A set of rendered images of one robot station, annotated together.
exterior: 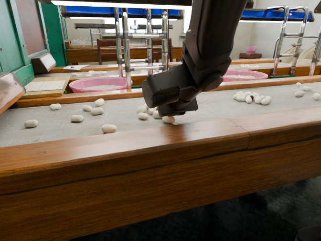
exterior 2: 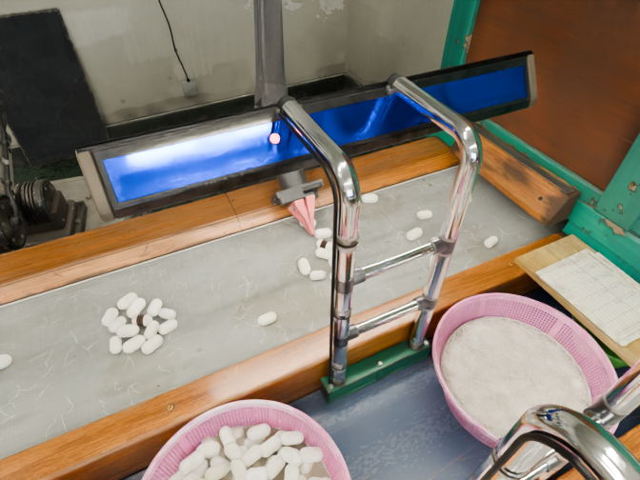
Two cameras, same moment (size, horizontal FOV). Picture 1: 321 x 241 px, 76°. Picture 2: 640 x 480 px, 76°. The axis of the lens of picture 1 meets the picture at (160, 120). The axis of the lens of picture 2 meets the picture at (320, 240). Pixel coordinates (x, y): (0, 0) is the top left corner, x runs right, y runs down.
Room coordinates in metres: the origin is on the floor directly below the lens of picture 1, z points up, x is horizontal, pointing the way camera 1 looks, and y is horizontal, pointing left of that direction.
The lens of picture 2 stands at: (1.17, -0.09, 1.33)
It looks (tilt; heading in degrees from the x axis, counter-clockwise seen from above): 44 degrees down; 172
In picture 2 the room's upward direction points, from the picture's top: straight up
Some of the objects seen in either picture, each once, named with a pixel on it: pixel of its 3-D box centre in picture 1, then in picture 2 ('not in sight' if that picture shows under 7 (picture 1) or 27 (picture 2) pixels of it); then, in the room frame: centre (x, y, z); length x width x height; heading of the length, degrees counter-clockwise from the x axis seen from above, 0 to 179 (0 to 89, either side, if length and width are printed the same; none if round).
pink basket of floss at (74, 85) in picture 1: (102, 93); (512, 377); (0.90, 0.26, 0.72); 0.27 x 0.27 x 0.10
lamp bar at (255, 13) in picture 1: (274, 15); not in sight; (1.51, -0.75, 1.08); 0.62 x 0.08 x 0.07; 107
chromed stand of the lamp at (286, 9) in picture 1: (278, 45); not in sight; (1.44, -0.77, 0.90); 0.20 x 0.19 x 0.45; 107
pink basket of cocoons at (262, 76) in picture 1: (239, 82); not in sight; (1.12, -0.43, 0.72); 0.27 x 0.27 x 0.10
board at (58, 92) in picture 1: (47, 85); (621, 310); (0.84, 0.47, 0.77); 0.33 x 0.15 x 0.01; 17
